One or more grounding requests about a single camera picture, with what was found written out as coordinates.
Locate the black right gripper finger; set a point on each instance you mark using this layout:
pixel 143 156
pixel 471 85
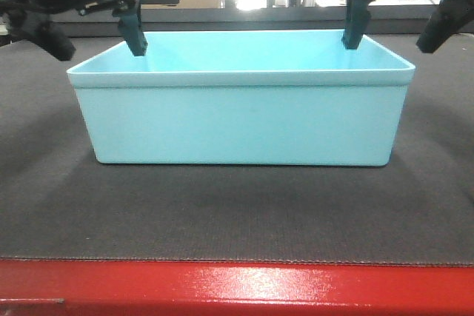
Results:
pixel 447 19
pixel 356 21

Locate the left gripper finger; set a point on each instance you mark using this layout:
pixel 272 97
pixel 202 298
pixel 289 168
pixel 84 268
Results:
pixel 130 27
pixel 39 29

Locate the light blue plastic bin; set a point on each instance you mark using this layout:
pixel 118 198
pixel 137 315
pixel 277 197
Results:
pixel 280 97

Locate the dark grey conveyor belt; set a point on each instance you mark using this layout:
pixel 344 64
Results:
pixel 58 202

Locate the red conveyor frame edge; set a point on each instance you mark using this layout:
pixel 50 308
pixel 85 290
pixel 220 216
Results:
pixel 73 287

